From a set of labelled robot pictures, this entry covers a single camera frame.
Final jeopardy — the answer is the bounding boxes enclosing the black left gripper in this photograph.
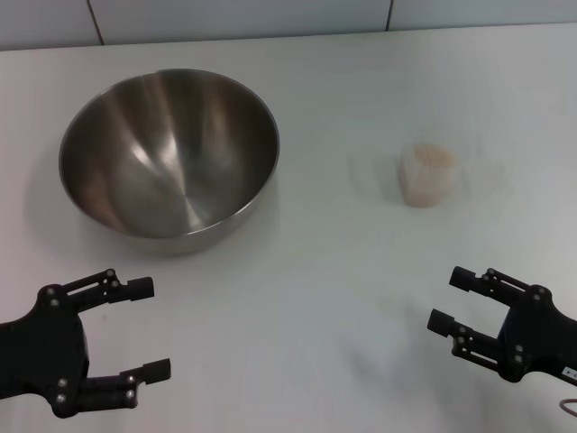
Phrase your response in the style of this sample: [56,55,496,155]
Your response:
[0,269,172,419]

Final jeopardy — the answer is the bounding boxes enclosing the clear plastic cup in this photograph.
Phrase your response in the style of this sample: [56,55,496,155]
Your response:
[396,143,462,209]

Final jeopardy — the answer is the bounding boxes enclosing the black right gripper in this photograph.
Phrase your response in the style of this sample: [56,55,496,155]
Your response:
[426,265,577,384]

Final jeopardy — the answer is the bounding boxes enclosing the white rice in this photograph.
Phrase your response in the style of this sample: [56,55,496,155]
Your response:
[400,143,460,207]

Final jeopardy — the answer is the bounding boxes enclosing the large stainless steel bowl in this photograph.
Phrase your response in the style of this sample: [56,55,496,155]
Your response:
[58,68,281,258]

